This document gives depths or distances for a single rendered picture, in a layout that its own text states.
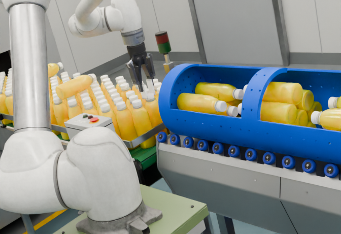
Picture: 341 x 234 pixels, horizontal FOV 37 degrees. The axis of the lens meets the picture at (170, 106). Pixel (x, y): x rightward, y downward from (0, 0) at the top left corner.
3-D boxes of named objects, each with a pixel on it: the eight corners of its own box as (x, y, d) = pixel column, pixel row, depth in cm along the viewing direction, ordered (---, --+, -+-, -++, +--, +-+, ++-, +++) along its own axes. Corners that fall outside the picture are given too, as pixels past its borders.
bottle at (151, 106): (164, 132, 228) (154, 94, 222) (171, 136, 222) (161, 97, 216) (149, 138, 225) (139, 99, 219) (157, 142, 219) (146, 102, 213)
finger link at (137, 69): (141, 57, 210) (138, 58, 209) (143, 84, 212) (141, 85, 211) (134, 57, 213) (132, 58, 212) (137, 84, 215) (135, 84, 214)
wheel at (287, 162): (294, 155, 163) (297, 156, 164) (282, 153, 166) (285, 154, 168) (291, 169, 163) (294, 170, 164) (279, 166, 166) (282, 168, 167)
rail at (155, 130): (133, 147, 208) (131, 141, 207) (132, 147, 208) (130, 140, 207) (198, 108, 232) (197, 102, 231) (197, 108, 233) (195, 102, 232)
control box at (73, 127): (99, 151, 200) (91, 127, 196) (70, 143, 214) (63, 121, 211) (118, 140, 206) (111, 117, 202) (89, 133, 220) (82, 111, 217)
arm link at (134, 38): (146, 26, 207) (150, 40, 209) (132, 26, 214) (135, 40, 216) (130, 33, 202) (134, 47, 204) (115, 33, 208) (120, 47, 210)
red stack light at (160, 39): (163, 44, 251) (161, 36, 250) (154, 43, 256) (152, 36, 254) (171, 39, 255) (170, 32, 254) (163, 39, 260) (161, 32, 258)
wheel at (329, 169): (338, 163, 152) (341, 164, 154) (324, 161, 155) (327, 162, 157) (334, 178, 152) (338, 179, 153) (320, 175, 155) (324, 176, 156)
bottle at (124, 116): (142, 141, 224) (131, 102, 218) (138, 148, 218) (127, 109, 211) (127, 143, 226) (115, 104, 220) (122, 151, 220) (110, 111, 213)
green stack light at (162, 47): (165, 54, 253) (163, 44, 251) (156, 53, 257) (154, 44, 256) (174, 49, 257) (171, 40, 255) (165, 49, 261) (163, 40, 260)
